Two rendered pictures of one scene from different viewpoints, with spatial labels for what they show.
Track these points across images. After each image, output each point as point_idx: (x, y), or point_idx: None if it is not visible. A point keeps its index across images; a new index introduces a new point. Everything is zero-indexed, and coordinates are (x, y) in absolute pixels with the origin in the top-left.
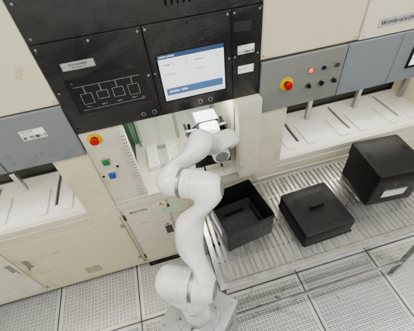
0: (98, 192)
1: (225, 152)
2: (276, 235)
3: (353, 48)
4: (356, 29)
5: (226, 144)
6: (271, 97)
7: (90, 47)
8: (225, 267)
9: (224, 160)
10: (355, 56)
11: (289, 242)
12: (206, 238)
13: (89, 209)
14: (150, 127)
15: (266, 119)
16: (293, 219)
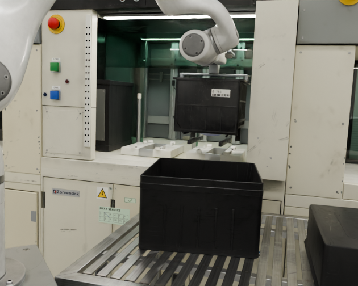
0: (28, 120)
1: (199, 35)
2: (264, 265)
3: None
4: None
5: (196, 0)
6: (320, 14)
7: None
8: (105, 259)
9: (196, 54)
10: None
11: (287, 281)
12: (120, 228)
13: (7, 151)
14: (166, 143)
15: (312, 63)
16: (315, 233)
